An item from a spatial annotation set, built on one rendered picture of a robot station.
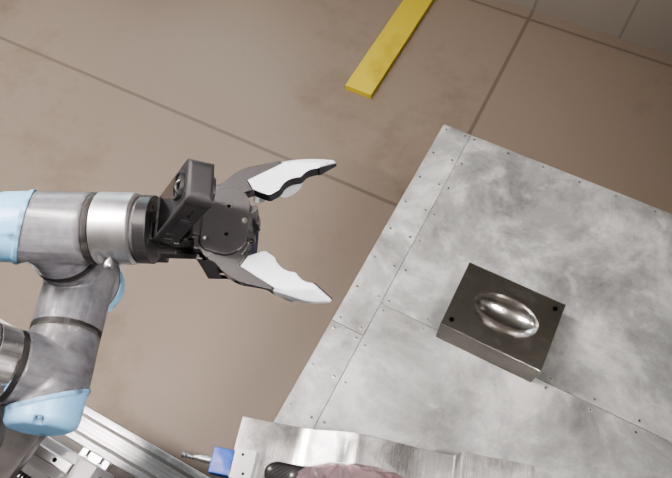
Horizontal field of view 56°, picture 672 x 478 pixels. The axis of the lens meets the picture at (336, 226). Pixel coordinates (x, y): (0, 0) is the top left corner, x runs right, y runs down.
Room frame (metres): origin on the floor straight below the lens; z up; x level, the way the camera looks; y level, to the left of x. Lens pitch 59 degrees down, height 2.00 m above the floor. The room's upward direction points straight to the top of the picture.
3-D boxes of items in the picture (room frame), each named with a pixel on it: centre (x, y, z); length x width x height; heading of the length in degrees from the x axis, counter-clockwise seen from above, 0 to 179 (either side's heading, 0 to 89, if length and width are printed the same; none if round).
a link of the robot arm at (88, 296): (0.32, 0.30, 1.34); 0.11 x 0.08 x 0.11; 179
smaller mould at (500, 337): (0.48, -0.32, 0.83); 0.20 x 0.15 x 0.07; 62
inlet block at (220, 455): (0.21, 0.20, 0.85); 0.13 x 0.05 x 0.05; 79
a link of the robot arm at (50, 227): (0.33, 0.30, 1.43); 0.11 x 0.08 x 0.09; 89
